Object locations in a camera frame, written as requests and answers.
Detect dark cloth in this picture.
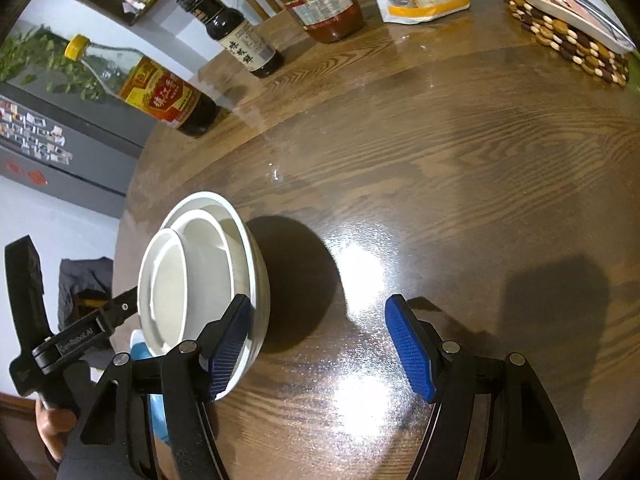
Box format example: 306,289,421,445
57,257,115,328

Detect leafy green plant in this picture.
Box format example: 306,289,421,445
0,27,126,98

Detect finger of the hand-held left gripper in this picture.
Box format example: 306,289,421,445
92,286,140,336

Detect person's left hand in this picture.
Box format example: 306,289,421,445
35,397,81,463

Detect blue plate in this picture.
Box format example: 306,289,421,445
130,342,173,448

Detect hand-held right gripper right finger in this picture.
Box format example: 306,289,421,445
384,294,581,480

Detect grey fridge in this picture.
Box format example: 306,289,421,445
0,80,146,196

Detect deep white bowl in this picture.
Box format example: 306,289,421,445
167,207,237,321

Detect white divided tray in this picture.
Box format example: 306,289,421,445
510,0,636,55

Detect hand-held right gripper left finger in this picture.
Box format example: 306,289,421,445
60,294,253,480

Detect fridge magnet photos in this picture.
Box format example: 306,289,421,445
0,97,73,163

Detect vinegar bottle with yellow cap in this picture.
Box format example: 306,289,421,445
64,34,219,138

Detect large white bowl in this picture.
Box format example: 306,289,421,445
159,191,272,401

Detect dark soy sauce bottle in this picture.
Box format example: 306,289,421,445
176,0,283,79

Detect wooden bead trivet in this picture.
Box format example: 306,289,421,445
502,0,630,88

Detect red sauce bottle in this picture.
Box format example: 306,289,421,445
257,0,365,44

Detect small white cup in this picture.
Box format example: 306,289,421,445
137,228,233,358

